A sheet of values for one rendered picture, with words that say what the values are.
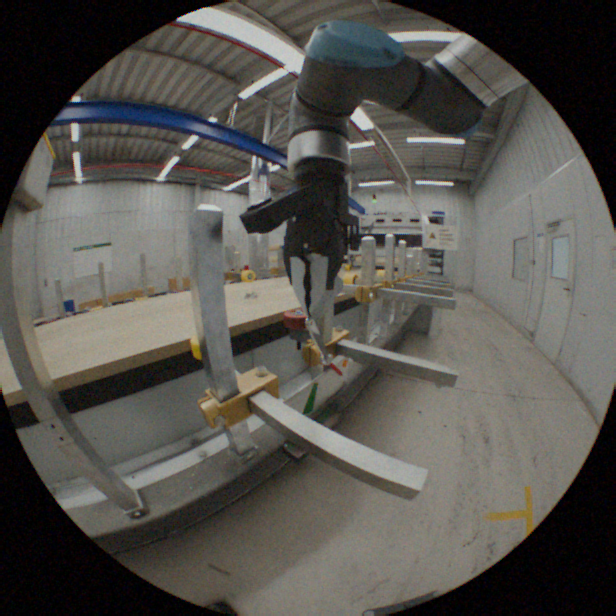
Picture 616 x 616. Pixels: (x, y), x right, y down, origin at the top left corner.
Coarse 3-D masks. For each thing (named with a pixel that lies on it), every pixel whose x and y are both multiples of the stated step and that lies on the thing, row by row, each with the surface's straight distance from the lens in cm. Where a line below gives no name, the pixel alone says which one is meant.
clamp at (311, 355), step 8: (336, 336) 48; (344, 336) 49; (312, 344) 43; (328, 344) 44; (336, 344) 47; (304, 352) 44; (312, 352) 42; (328, 352) 44; (304, 360) 45; (312, 360) 43
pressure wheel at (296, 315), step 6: (288, 312) 54; (294, 312) 55; (300, 312) 53; (288, 318) 51; (294, 318) 50; (300, 318) 50; (306, 318) 51; (288, 324) 52; (294, 324) 51; (300, 324) 50; (300, 342) 56; (300, 348) 57
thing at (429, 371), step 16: (304, 336) 52; (336, 352) 48; (352, 352) 45; (368, 352) 44; (384, 352) 44; (384, 368) 44; (400, 368) 43; (416, 368) 42; (432, 368) 42; (448, 368) 43; (448, 384) 43
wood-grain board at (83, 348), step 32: (256, 288) 105; (288, 288) 100; (64, 320) 119; (96, 320) 91; (128, 320) 74; (160, 320) 64; (192, 320) 58; (256, 320) 52; (0, 352) 112; (64, 352) 63; (96, 352) 53; (128, 352) 46; (160, 352) 44; (64, 384) 49
